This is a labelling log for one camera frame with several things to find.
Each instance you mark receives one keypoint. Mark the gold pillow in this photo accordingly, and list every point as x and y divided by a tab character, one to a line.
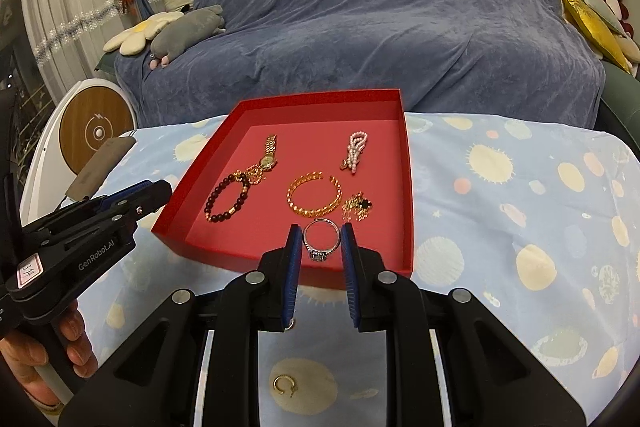
595	29

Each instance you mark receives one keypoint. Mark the blue covered sofa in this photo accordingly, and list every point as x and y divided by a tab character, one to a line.
375	22

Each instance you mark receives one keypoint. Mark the white round wooden-faced device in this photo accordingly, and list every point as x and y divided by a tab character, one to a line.
95	122

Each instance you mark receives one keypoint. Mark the beige pillow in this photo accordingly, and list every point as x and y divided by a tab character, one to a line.
631	48

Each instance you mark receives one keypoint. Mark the grey plush toy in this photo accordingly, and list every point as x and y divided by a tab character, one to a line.
185	32

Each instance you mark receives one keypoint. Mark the person's left hand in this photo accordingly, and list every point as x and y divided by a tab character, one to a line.
82	347

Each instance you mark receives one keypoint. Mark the gold wrist watch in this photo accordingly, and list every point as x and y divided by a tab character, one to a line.
267	161

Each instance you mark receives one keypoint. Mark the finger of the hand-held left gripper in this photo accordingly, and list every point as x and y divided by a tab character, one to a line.
120	194
150	202

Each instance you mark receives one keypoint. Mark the red cardboard box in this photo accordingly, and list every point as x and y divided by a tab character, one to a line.
380	167

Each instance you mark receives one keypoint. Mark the grey flat pad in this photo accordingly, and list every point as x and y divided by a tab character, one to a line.
100	167

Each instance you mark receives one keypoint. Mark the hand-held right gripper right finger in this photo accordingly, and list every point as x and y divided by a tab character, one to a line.
350	277

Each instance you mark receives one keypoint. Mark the green sofa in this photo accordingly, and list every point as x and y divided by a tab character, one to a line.
622	97

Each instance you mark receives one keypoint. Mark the cream flower pillow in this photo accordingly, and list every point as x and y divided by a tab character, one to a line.
135	34

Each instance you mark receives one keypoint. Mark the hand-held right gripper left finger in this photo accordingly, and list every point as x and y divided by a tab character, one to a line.
292	277

